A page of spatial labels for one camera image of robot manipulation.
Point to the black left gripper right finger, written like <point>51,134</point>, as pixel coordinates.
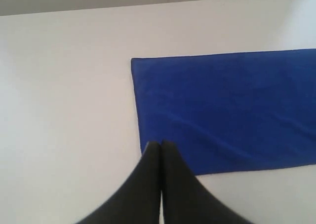
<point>185,199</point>

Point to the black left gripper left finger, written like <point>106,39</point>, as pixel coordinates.
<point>137,201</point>

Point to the blue terry towel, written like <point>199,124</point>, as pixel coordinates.
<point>230,112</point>

